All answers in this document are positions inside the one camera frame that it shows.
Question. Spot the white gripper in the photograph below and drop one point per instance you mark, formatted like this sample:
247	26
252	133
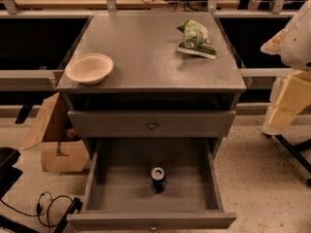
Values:
297	48

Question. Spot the blue pepsi can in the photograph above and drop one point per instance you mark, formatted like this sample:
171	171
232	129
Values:
158	177

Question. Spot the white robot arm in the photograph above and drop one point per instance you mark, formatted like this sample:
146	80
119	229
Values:
293	43

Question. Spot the grey drawer cabinet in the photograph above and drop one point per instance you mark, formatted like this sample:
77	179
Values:
149	74

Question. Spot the open grey middle drawer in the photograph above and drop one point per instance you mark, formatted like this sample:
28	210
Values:
119	193

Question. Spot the closed grey top drawer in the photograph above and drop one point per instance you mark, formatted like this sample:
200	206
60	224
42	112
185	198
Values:
99	124

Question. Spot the black chair base leg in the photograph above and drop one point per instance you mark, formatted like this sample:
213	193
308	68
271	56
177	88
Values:
295	150

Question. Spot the green chip bag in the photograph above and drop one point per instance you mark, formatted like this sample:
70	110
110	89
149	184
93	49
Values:
195	39

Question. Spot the white paper bowl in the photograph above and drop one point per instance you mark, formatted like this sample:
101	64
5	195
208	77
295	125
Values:
91	68

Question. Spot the brown cardboard box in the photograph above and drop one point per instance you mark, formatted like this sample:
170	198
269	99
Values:
51	131

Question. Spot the black bin at left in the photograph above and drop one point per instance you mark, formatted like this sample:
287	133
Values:
8	173

